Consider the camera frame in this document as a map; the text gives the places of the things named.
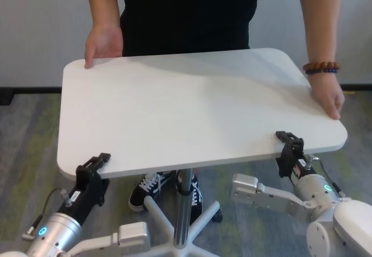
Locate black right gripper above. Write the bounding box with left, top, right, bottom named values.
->
left=275, top=131, right=314, bottom=187

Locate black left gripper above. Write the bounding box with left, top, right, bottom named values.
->
left=56, top=152, right=112, bottom=226

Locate white pedestal rolling table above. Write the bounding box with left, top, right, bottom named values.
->
left=56, top=47, right=348, bottom=257

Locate person's right forearm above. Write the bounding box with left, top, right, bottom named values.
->
left=80, top=0, right=124, bottom=33

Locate person's left forearm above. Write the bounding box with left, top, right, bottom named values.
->
left=296, top=0, right=341, bottom=79

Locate person's left hand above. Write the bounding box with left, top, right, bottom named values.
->
left=307, top=74, right=346, bottom=121

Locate person's right hand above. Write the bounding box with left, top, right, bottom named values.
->
left=84, top=26, right=124, bottom=69

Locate person's right black sneaker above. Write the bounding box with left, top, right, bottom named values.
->
left=128, top=172, right=175, bottom=212

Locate black floor box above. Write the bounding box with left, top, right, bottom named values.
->
left=0, top=88, right=15, bottom=106

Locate person in black shirt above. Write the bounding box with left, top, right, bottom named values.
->
left=116, top=0, right=309, bottom=45

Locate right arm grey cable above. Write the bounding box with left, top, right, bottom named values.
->
left=306, top=154, right=348, bottom=200

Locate dark blue bead bracelet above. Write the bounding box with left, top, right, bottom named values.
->
left=305, top=67, right=339, bottom=76

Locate brown wooden bead bracelet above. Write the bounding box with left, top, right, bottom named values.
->
left=302, top=61, right=340, bottom=72

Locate black wall baseboard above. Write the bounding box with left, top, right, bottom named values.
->
left=0, top=84, right=372, bottom=95

